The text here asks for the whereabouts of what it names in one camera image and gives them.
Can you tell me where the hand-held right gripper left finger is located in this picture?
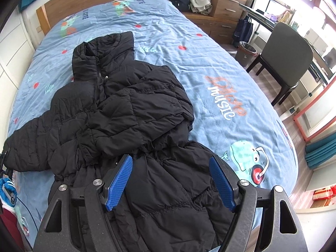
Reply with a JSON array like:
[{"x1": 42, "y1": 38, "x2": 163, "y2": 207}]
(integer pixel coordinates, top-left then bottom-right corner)
[{"x1": 33, "y1": 154, "x2": 134, "y2": 252}]

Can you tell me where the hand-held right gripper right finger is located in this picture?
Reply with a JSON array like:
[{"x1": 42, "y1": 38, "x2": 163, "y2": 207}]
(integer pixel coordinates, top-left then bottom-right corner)
[{"x1": 209, "y1": 154, "x2": 309, "y2": 252}]

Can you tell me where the black puffer jacket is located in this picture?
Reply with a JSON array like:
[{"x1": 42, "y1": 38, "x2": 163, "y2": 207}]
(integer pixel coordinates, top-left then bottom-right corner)
[{"x1": 5, "y1": 31, "x2": 259, "y2": 252}]

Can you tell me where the maroon clothing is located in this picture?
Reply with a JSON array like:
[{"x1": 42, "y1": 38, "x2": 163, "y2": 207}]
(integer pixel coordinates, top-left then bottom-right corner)
[{"x1": 0, "y1": 207, "x2": 24, "y2": 252}]

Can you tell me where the red package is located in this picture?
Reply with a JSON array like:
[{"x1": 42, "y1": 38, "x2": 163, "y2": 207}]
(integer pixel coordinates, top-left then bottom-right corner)
[{"x1": 312, "y1": 185, "x2": 336, "y2": 208}]

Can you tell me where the stack of teal mats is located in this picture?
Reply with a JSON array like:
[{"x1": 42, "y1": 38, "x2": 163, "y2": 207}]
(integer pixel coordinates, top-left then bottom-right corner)
[{"x1": 304, "y1": 134, "x2": 336, "y2": 170}]

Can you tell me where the white wardrobe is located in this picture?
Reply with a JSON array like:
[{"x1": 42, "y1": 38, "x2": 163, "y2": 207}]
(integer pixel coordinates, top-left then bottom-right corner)
[{"x1": 0, "y1": 13, "x2": 40, "y2": 90}]

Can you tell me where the bed with blue sheet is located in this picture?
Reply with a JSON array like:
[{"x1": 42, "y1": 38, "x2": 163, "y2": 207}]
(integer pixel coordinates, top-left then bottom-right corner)
[{"x1": 5, "y1": 0, "x2": 301, "y2": 252}]

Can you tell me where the dark trash bin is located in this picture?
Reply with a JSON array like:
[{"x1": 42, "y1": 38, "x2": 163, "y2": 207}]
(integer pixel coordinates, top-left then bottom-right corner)
[{"x1": 235, "y1": 41, "x2": 258, "y2": 67}]

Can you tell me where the grey chair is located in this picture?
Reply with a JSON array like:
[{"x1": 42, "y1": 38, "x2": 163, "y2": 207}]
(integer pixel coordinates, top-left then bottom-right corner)
[{"x1": 246, "y1": 22, "x2": 314, "y2": 107}]

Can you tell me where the navy bag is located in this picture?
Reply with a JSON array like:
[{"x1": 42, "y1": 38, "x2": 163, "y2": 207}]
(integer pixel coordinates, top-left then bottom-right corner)
[{"x1": 232, "y1": 16, "x2": 254, "y2": 48}]

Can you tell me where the glass desk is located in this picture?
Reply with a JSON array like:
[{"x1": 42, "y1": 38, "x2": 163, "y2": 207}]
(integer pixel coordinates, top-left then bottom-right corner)
[{"x1": 239, "y1": 4, "x2": 336, "y2": 84}]

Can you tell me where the wooden drawer chest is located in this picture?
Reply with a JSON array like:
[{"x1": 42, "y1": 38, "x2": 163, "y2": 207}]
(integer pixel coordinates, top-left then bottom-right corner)
[{"x1": 181, "y1": 0, "x2": 247, "y2": 45}]

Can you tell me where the beige cloth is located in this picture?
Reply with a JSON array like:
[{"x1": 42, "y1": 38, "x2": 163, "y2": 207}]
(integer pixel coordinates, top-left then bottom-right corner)
[{"x1": 189, "y1": 0, "x2": 213, "y2": 15}]

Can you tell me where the orange frame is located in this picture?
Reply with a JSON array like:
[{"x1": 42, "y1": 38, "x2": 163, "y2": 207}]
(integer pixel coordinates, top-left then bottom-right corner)
[{"x1": 294, "y1": 46, "x2": 336, "y2": 142}]

